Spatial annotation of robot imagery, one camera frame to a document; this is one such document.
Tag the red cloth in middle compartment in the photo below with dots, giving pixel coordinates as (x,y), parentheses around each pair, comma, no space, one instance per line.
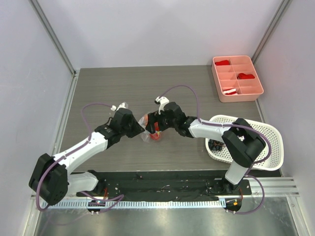
(243,76)

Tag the red white cloth front compartment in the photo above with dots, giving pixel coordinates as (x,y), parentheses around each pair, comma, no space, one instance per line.
(230,91)

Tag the red cloth in back compartment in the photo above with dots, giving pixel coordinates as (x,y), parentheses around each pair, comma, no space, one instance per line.
(222,62)

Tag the dark fake grape bunch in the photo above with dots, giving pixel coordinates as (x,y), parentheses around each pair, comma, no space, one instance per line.
(215,145)

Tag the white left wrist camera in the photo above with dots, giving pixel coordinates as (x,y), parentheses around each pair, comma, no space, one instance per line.
(122,105)

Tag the white slotted cable duct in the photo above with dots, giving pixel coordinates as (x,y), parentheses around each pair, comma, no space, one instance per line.
(92,204)

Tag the pink divided organizer tray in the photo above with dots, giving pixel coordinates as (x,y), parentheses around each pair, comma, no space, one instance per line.
(236,79)

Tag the orange fake peach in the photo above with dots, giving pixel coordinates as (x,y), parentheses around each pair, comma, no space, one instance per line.
(145,118)

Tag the red fake pepper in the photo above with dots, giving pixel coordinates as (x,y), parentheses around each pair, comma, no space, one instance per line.
(155,136)

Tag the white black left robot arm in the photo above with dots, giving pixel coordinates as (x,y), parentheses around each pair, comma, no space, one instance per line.
(53,177)

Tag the white perforated plastic basket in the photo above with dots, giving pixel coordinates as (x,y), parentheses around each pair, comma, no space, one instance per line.
(270,159)

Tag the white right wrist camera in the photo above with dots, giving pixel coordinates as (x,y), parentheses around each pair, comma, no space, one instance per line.
(162,101)

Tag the red cloth in compartment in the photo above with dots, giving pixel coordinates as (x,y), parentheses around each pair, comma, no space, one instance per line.
(243,76)
(222,62)

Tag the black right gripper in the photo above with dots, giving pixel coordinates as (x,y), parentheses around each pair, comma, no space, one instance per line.
(152,122)

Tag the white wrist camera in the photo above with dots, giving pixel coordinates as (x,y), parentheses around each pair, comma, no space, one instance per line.
(122,105)
(162,101)

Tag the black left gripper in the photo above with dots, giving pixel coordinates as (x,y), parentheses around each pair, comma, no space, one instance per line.
(137,128)

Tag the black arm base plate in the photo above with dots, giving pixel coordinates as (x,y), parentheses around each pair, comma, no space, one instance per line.
(167,186)

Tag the clear zip top bag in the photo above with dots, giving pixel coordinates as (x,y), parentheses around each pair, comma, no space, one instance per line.
(146,135)

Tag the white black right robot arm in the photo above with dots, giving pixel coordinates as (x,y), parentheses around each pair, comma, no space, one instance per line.
(241,140)

